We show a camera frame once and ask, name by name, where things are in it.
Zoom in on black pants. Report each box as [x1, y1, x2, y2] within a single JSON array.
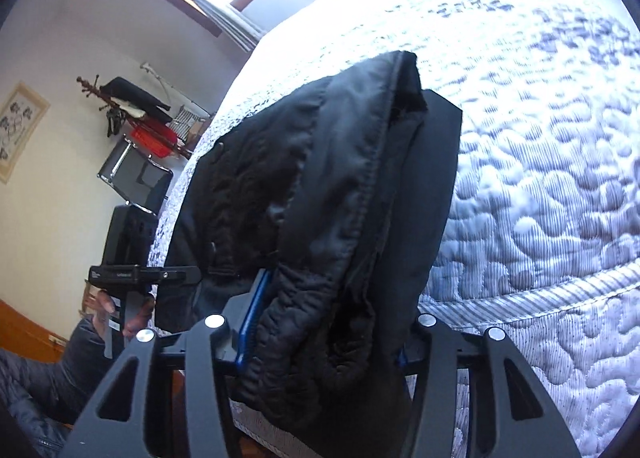
[[155, 51, 462, 457]]

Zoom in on person's left hand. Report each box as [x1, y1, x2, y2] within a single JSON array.
[[84, 290, 155, 340]]

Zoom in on black office chair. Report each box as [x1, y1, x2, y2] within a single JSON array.
[[96, 135, 174, 215]]

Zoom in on red hanging garment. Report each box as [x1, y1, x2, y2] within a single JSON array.
[[128, 117, 178, 158]]

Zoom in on wooden coat stand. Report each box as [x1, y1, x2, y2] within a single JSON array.
[[76, 77, 192, 160]]

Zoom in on quilted grey mattress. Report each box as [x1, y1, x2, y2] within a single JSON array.
[[146, 0, 640, 458]]

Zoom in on white wire rack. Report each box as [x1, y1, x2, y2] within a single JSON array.
[[168, 105, 210, 144]]

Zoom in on framed wall picture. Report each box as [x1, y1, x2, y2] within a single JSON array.
[[0, 81, 50, 184]]

